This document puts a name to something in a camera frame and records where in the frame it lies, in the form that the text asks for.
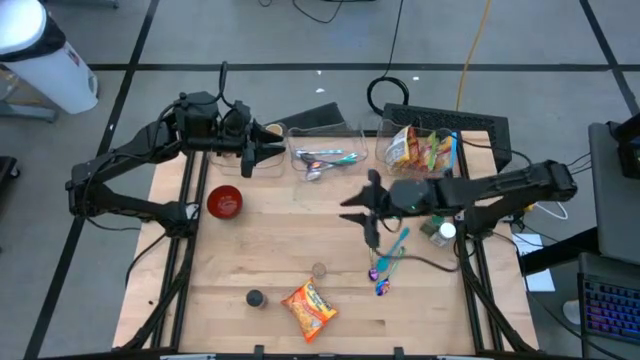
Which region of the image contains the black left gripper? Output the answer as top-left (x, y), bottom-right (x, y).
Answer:
top-left (219, 99), bottom-right (287, 179)

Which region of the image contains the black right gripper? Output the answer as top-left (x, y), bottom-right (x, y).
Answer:
top-left (339, 169), bottom-right (441, 249)

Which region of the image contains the yellow ramen packet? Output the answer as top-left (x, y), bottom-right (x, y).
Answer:
top-left (383, 124), bottom-right (413, 169)

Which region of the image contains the blue-edged beef ramen packet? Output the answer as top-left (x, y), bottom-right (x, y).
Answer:
top-left (434, 132), bottom-right (458, 176)

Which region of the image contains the clear plastic bin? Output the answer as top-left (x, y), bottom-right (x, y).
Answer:
top-left (373, 116), bottom-right (459, 184)
top-left (285, 120), bottom-right (370, 184)
top-left (205, 120), bottom-right (290, 180)

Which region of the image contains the black flat panel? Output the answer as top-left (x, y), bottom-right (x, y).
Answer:
top-left (266, 101), bottom-right (347, 132)

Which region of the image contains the red bowl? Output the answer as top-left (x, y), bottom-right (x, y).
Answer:
top-left (206, 184), bottom-right (245, 220)

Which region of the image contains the white lid glass jar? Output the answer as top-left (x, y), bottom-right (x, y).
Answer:
top-left (428, 221), bottom-right (458, 248)

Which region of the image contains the orange Maruchan ramen packet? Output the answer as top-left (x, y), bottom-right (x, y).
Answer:
top-left (280, 276), bottom-right (340, 345)

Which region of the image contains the black lid jar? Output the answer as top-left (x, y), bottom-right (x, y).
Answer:
top-left (245, 288), bottom-right (268, 310)

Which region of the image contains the black perforated case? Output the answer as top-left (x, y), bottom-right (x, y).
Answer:
top-left (381, 102), bottom-right (513, 172)

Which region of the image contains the white paper sheet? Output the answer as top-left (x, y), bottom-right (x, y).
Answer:
top-left (510, 232), bottom-right (557, 294)

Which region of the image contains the black side table bar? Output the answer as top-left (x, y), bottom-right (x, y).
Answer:
top-left (517, 227), bottom-right (601, 276)

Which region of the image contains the white trash can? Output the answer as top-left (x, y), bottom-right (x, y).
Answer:
top-left (0, 0), bottom-right (100, 115)

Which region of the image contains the white computer mouse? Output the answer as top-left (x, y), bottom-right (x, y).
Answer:
top-left (562, 298), bottom-right (584, 326)

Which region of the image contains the grey laptop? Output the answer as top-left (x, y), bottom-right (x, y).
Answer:
top-left (587, 121), bottom-right (640, 266)

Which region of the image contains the black chair base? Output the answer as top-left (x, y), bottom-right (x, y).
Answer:
top-left (0, 155), bottom-right (21, 185)

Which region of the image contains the blue backlit keyboard laptop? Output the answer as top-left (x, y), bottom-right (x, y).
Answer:
top-left (576, 251), bottom-right (640, 347)

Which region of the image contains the black electronic device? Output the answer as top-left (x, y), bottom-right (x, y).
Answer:
top-left (606, 112), bottom-right (640, 181)

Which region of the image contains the black aluminium table frame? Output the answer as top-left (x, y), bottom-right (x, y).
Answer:
top-left (112, 127), bottom-right (541, 360)

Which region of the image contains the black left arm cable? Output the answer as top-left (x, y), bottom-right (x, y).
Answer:
top-left (218, 60), bottom-right (241, 109)

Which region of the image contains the long black cable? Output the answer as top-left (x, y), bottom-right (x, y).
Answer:
top-left (365, 0), bottom-right (411, 118)

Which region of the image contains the long yellow cable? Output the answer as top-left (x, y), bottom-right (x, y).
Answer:
top-left (454, 0), bottom-right (495, 113)

